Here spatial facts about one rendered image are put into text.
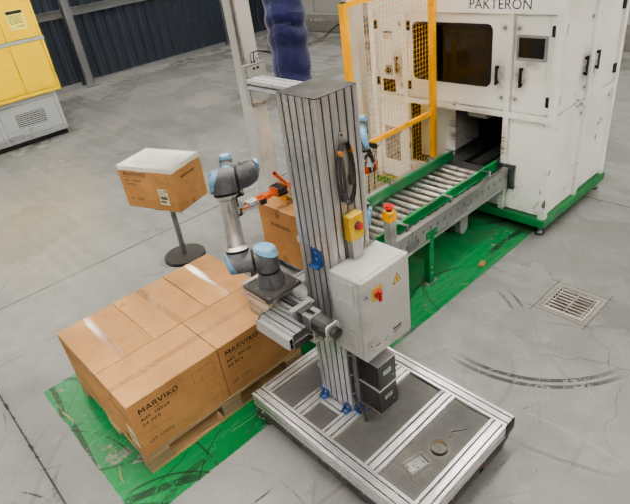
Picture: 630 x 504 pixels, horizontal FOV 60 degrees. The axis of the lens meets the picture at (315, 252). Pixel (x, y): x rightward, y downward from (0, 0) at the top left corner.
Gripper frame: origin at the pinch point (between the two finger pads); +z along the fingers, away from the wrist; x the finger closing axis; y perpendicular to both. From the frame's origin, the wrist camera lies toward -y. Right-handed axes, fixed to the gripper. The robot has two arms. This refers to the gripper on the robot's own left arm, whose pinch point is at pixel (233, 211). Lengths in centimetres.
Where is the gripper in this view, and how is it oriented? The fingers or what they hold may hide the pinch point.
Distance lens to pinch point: 330.9
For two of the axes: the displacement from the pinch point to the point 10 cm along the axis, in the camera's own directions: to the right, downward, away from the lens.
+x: -6.7, -3.1, 6.7
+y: 7.3, -4.3, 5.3
